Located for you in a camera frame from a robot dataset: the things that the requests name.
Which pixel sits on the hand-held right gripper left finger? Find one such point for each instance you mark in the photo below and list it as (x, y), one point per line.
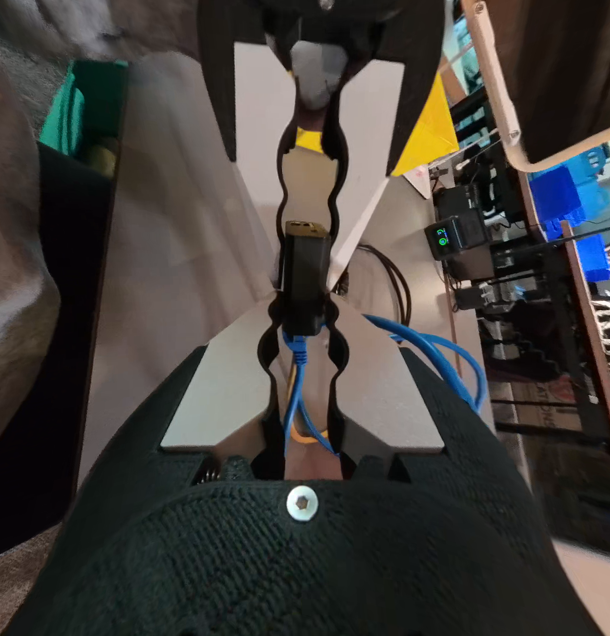
(220, 392)

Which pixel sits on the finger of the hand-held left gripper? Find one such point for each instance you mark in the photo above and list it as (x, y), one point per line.
(369, 149)
(258, 124)

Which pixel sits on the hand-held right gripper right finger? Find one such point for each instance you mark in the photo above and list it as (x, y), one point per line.
(384, 397)

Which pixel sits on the black network switch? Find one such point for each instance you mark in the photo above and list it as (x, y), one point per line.
(305, 278)

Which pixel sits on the yellow storage bin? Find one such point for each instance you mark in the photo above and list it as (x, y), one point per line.
(434, 134)

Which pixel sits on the black power station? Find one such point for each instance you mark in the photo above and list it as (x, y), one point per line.
(464, 233)

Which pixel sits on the dark panel with pale rim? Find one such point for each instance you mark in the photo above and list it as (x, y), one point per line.
(568, 74)

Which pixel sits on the green storage bin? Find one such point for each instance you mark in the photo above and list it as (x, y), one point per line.
(81, 109)

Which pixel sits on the blue storage bin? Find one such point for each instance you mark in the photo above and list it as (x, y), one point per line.
(556, 198)
(593, 256)

